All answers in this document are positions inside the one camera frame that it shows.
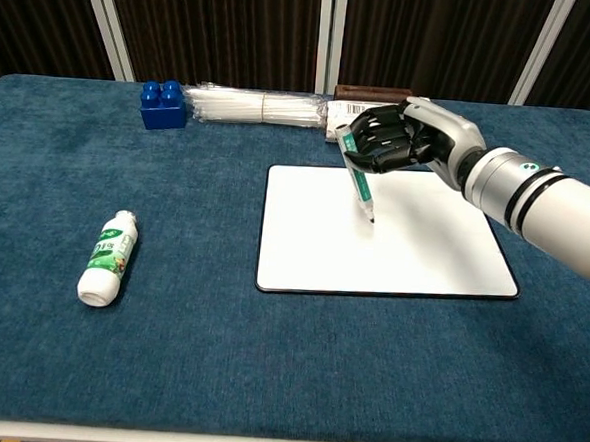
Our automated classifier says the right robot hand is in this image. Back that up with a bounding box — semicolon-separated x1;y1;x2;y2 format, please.
340;92;490;195

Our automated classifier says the green white marker pen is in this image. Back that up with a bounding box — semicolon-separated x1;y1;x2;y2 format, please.
328;124;383;226

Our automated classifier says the brown rectangular box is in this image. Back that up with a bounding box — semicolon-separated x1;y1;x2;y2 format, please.
332;83;412;106

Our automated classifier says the yellow-capped white label bottle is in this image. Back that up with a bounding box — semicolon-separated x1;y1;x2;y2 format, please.
323;100;383;148

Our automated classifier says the white dry-erase board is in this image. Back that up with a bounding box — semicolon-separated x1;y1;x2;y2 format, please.
254;161;528;309

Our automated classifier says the bundle of white straws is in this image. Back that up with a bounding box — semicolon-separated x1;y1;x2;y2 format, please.
180;79;334;132

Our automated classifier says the dark brown curtain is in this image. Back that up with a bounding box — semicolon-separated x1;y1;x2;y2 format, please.
0;0;590;128

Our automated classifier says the blue toy building brick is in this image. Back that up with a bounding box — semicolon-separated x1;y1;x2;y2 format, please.
137;77;190;133

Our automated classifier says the blue table cloth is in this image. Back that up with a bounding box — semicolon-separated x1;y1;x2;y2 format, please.
0;72;590;442

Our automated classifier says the small white green-label bottle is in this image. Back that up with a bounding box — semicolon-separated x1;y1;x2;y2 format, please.
74;207;141;310

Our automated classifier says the white metal frame post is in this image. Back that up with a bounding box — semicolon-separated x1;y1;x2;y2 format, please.
506;0;577;110
313;0;349;97
72;0;140;83

